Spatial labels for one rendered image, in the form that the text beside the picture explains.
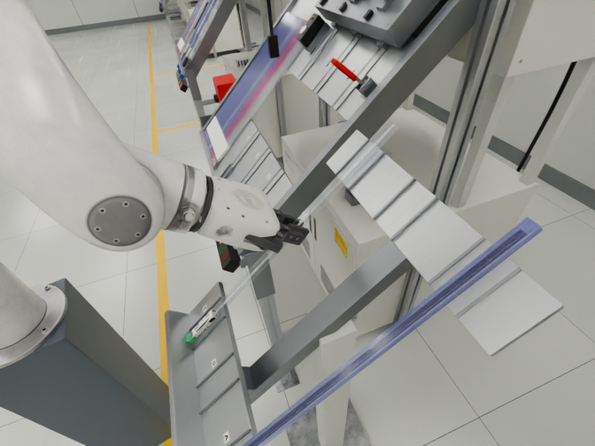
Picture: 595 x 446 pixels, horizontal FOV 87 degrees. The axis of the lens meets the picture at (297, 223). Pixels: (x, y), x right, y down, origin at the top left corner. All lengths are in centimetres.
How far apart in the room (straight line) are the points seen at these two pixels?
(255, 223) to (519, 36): 66
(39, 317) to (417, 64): 90
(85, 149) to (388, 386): 125
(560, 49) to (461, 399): 110
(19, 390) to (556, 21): 132
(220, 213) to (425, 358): 118
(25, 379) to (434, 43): 103
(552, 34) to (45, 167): 89
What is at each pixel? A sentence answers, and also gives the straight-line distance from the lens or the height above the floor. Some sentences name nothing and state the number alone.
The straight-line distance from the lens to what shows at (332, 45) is 90.
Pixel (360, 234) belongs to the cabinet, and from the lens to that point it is 90.
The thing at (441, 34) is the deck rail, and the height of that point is 111.
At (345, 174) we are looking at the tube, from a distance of 46.
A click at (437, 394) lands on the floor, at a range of 139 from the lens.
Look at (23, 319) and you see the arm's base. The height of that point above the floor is 75.
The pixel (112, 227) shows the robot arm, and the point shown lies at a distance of 29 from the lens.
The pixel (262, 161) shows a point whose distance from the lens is 84.
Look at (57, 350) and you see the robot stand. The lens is 84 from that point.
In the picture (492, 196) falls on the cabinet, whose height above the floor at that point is 62.
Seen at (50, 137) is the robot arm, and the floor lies 117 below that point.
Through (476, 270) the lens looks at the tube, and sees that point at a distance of 33.
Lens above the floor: 126
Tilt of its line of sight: 43 degrees down
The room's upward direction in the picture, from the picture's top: 5 degrees counter-clockwise
